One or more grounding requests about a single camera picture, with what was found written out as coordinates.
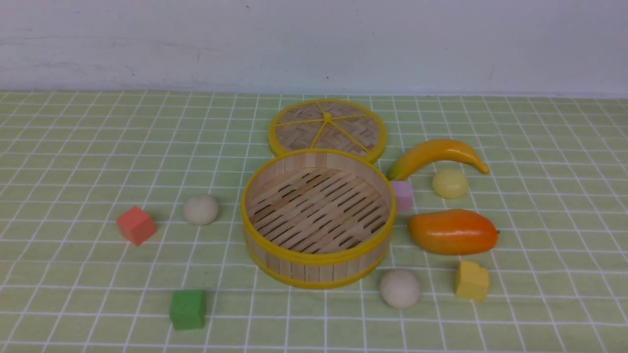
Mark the orange toy mango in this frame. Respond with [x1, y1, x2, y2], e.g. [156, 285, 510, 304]
[407, 209, 499, 255]

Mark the yellow foam block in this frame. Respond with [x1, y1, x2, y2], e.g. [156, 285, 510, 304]
[454, 260, 490, 301]

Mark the green checkered tablecloth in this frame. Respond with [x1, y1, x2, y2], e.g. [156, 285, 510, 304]
[0, 90, 628, 353]

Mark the pink foam cube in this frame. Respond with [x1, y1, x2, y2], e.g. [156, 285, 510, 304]
[390, 180, 414, 214]

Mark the white bun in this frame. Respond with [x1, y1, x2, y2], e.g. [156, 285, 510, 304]
[183, 194, 220, 226]
[379, 270, 421, 309]

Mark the woven bamboo steamer lid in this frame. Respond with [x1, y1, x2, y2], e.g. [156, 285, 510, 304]
[267, 99, 388, 163]

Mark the pale yellow bun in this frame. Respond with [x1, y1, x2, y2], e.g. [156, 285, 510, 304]
[431, 169, 469, 199]

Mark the white bun front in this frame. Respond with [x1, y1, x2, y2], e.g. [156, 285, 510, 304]
[379, 270, 421, 309]

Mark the bamboo steamer tray yellow rim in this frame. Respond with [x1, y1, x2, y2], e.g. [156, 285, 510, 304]
[240, 149, 396, 290]

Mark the yellow toy banana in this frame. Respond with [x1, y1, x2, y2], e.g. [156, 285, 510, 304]
[387, 139, 490, 181]

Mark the green foam cube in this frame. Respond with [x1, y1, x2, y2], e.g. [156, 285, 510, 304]
[169, 290, 207, 331]

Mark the red foam cube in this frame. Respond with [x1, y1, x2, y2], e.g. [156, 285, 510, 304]
[116, 206, 157, 246]

